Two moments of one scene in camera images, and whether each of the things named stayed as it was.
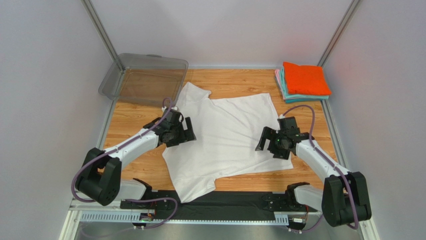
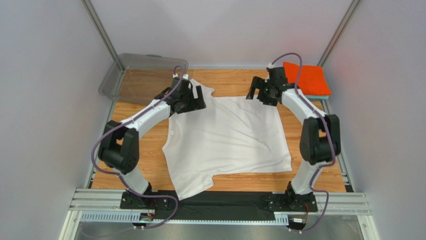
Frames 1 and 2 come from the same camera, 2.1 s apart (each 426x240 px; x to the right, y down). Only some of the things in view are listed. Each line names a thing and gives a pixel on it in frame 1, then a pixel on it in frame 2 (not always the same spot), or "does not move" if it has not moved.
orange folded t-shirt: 306,79 does not move
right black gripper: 269,141 to 260,89
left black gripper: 186,135 to 197,103
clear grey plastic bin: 144,78 does not move
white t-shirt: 227,131 does not move
